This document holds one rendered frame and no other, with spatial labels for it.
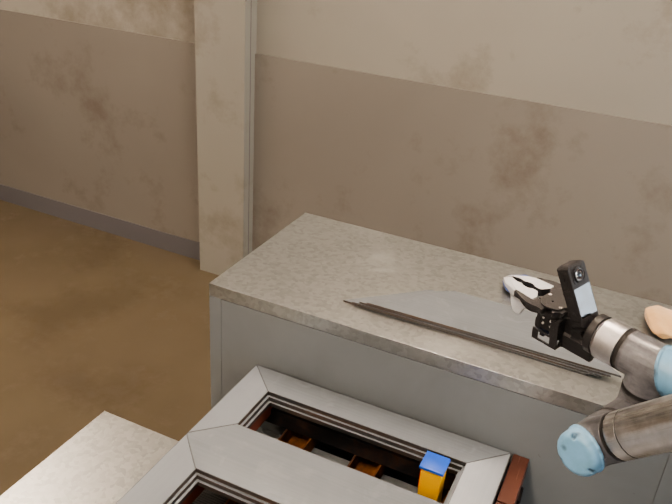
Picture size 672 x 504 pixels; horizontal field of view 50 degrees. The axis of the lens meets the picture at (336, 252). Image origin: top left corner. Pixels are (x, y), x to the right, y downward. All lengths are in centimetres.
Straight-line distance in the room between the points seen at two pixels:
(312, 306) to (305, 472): 47
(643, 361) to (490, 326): 78
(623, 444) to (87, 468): 131
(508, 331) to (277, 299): 63
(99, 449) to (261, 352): 51
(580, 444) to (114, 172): 387
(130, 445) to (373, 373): 67
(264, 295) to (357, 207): 182
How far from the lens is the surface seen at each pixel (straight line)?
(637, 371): 126
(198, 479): 181
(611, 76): 331
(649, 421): 113
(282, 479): 177
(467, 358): 187
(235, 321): 212
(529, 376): 186
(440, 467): 179
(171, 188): 443
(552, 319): 132
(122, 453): 201
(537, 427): 191
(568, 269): 127
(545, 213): 350
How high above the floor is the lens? 209
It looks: 27 degrees down
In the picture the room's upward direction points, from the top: 4 degrees clockwise
